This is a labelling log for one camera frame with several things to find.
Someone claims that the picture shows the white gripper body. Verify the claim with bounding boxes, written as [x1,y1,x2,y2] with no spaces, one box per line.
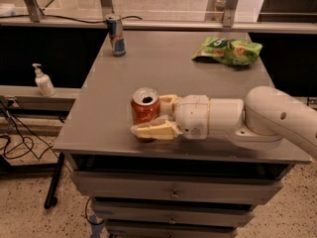
[174,95,210,140]

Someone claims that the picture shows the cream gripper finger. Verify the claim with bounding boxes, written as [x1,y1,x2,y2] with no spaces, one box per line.
[131,115,182,140]
[159,94,180,116]

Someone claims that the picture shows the red coke can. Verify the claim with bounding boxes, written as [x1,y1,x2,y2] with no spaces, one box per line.
[130,86,161,143]

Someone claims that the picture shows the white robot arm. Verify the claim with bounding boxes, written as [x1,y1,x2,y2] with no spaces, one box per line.
[131,86,317,157]

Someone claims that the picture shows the green rice chip bag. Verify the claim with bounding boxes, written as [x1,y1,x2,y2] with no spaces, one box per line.
[191,37,263,66]

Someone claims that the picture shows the blue silver energy drink can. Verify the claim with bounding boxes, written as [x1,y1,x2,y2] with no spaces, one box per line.
[106,14,126,57]

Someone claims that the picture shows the grey top drawer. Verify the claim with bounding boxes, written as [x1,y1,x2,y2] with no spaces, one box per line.
[70,172,283,205]

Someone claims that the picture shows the grey drawer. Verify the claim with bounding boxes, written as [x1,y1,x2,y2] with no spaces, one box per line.
[70,172,283,205]
[93,201,254,227]
[105,222,237,238]

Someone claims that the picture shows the grey middle drawer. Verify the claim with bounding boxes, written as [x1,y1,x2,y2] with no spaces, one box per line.
[93,201,254,227]

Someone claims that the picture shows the black metal stand leg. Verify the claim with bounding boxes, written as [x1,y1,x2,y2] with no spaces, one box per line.
[44,153,64,209]

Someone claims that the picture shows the grey bottom drawer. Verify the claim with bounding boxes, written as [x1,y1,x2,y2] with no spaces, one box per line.
[105,222,237,238]

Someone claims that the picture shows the white pump dispenser bottle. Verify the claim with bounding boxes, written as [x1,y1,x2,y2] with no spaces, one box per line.
[33,63,55,97]

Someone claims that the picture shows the black floor cables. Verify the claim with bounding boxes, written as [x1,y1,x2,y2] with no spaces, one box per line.
[0,97,67,166]

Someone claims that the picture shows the grey metal rail frame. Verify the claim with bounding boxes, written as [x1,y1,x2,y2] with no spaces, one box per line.
[0,0,317,35]

